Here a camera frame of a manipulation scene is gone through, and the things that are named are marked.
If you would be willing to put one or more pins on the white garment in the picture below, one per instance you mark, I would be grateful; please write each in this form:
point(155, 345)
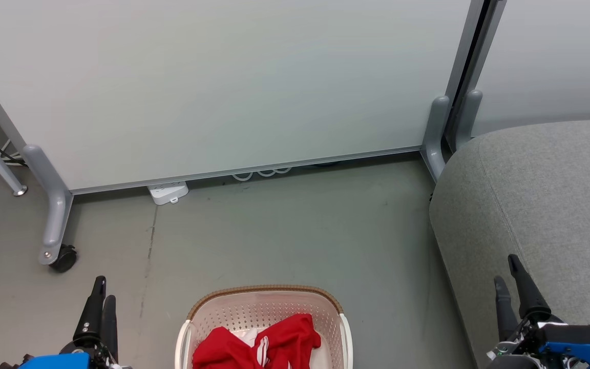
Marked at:
point(248, 336)

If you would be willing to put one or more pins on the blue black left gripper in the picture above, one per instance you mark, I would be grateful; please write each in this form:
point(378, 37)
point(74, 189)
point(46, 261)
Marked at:
point(77, 359)

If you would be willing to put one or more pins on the narrow white partition panel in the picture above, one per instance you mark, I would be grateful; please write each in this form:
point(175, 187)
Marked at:
point(551, 56)

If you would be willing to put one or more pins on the grey partition foot with caster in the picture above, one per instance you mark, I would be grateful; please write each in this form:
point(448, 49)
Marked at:
point(55, 215)

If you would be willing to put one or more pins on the white power strip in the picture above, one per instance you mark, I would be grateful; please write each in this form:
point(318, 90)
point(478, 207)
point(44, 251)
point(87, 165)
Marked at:
point(168, 192)

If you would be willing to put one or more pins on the cream perforated laundry basket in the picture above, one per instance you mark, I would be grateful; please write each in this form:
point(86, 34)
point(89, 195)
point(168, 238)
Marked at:
point(254, 307)

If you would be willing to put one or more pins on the large white partition panel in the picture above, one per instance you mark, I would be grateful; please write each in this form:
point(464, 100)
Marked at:
point(213, 87)

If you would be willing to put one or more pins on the grey fabric sofa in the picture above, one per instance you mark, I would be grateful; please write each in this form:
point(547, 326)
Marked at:
point(541, 205)

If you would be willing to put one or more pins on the black caster wheel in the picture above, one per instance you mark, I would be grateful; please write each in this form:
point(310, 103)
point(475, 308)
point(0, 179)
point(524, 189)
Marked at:
point(64, 259)

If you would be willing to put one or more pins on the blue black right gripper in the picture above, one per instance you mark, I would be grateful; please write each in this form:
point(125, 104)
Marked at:
point(566, 346)

